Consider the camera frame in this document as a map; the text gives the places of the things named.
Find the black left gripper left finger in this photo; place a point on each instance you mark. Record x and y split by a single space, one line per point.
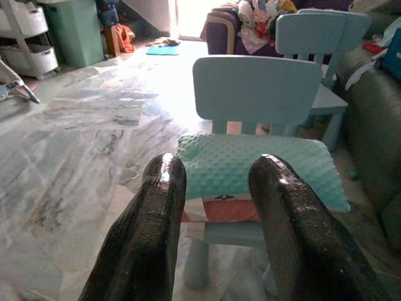
147 219

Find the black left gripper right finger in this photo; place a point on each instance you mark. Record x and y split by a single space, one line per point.
297 225

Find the teal dotted pillow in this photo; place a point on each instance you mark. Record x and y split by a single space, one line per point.
225 163

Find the pink pillow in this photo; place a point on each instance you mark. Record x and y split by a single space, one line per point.
232 210

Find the dark green sofa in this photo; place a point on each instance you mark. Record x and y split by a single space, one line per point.
372 125

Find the light blue child chair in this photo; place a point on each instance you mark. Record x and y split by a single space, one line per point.
313 31
257 87

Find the white paper sheet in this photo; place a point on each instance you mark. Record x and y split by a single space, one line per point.
360 73

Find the blue floor mat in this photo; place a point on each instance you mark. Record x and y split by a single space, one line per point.
163 50

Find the wooden stool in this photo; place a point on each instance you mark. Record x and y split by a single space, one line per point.
111 40

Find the patterned baby bouncer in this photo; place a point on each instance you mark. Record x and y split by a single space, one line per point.
12 87

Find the purple armchair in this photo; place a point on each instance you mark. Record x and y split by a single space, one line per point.
219 40

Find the small red item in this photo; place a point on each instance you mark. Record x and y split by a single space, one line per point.
372 47

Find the white storage bin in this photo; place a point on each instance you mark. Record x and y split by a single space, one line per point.
29 20
37 59

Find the green bin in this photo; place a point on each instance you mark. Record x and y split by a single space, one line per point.
75 34

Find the pile of mixed clothes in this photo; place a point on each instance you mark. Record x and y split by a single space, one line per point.
260 19

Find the white shelf cart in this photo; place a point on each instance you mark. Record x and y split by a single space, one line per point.
17 40

